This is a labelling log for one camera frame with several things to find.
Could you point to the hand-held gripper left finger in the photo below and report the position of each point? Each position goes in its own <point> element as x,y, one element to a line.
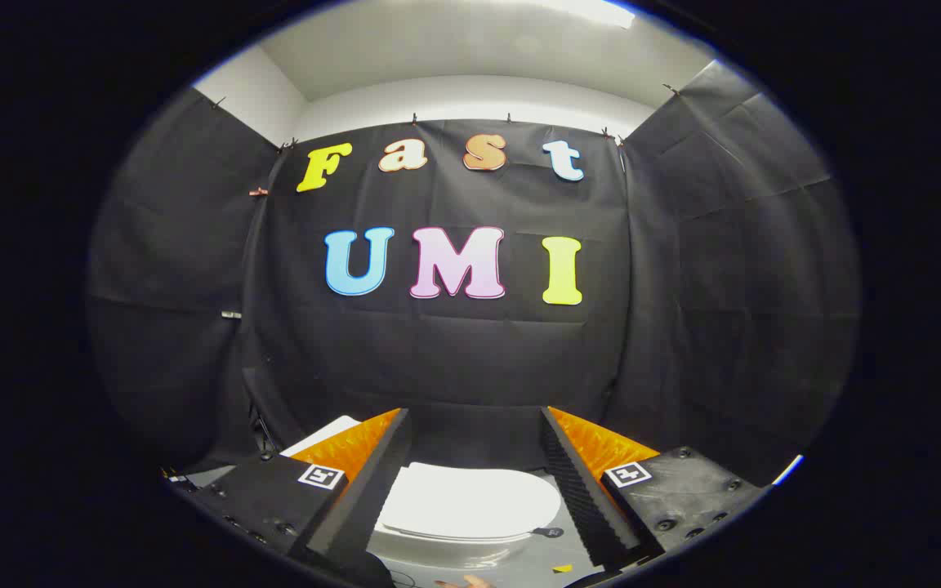
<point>372,482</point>

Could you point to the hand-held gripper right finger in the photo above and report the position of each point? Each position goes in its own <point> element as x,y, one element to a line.
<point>573,482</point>

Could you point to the dark rounded object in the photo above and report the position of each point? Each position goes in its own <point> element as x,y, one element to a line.
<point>376,576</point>

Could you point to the black backdrop cloth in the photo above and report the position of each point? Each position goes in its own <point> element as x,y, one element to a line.
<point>454,359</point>

